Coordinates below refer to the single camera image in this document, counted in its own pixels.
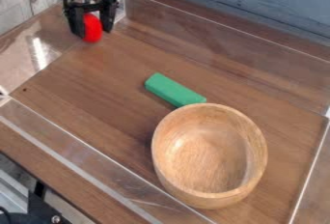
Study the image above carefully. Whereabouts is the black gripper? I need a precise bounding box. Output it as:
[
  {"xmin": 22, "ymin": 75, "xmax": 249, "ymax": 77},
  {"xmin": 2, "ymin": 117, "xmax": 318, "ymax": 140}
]
[{"xmin": 62, "ymin": 0, "xmax": 118, "ymax": 38}]

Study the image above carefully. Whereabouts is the red toy strawberry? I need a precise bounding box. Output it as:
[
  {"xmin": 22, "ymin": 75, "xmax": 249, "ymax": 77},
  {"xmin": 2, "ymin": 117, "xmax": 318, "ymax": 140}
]
[{"xmin": 83, "ymin": 14, "xmax": 103, "ymax": 42}]

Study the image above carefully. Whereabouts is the green rectangular block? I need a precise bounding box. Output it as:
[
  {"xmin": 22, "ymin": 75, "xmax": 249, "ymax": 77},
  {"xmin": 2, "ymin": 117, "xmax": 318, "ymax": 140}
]
[{"xmin": 145, "ymin": 72, "xmax": 206, "ymax": 107}]

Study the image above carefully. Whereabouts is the wooden bowl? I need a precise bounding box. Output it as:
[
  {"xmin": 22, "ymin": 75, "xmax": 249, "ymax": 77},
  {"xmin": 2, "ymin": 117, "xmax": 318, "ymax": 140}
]
[{"xmin": 151, "ymin": 103, "xmax": 269, "ymax": 210}]

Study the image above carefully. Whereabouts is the clear acrylic back wall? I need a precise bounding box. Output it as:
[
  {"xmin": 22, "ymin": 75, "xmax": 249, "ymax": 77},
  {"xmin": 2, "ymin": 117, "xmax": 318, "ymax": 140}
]
[{"xmin": 117, "ymin": 0, "xmax": 330, "ymax": 115}]

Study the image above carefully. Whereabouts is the clear acrylic wall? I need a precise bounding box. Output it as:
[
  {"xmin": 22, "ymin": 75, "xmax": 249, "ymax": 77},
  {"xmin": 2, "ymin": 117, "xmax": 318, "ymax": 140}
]
[
  {"xmin": 0, "ymin": 97, "xmax": 215, "ymax": 224},
  {"xmin": 117, "ymin": 0, "xmax": 330, "ymax": 115},
  {"xmin": 288, "ymin": 106, "xmax": 330, "ymax": 224}
]

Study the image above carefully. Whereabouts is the clear acrylic front wall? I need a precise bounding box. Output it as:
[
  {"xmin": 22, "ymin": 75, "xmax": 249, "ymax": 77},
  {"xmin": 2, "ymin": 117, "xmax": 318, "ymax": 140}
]
[{"xmin": 0, "ymin": 97, "xmax": 215, "ymax": 224}]

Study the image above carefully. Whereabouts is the black clamp with cable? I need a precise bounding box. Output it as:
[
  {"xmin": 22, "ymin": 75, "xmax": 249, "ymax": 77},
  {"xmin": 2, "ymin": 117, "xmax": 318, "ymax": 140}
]
[{"xmin": 0, "ymin": 192, "xmax": 72, "ymax": 224}]

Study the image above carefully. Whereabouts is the clear acrylic right wall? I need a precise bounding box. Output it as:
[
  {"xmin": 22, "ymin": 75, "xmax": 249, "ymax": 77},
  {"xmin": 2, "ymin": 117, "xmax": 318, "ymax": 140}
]
[{"xmin": 288, "ymin": 106, "xmax": 330, "ymax": 224}]

